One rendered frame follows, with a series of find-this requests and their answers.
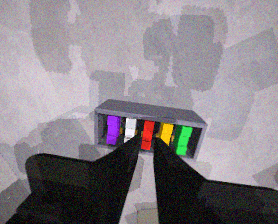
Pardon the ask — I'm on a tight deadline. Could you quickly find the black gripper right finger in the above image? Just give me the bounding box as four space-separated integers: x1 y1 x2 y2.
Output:
153 137 278 224

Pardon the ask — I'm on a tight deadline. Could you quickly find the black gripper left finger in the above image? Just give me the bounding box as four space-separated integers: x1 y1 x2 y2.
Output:
25 134 141 224

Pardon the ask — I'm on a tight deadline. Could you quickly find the yellow fuse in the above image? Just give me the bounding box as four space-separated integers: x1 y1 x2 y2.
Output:
158 122 173 146

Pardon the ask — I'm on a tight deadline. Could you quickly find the white fuse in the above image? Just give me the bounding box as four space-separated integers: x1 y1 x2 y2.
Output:
124 117 137 143

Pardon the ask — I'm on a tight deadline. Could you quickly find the cream shallow rectangular tray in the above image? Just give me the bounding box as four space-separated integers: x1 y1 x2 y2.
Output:
137 209 159 224

